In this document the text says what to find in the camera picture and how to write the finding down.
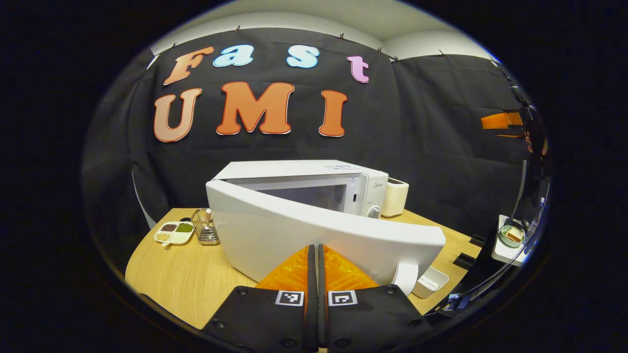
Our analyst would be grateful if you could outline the white rectangular tray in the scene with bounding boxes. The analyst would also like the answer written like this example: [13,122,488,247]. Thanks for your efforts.
[411,266,450,300]

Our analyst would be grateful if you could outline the white side stand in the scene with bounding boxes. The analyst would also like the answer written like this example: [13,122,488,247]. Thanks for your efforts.
[492,214,534,267]

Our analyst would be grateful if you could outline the green round plate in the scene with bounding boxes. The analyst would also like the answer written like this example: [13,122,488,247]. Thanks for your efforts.
[499,225,525,247]

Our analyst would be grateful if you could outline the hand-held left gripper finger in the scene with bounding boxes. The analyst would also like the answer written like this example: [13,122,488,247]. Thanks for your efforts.
[201,244,318,353]
[318,244,435,353]

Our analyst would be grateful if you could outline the cream divided plate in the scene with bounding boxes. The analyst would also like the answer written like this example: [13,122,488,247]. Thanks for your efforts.
[154,221,195,247]

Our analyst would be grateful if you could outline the white microwave oven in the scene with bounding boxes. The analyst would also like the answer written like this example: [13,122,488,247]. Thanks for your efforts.
[205,159,447,297]

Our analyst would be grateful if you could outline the white toaster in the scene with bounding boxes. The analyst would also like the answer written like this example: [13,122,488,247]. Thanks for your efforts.
[381,177,410,218]

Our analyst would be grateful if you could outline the metal wire rack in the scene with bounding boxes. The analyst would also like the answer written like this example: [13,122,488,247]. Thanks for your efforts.
[190,208,220,246]

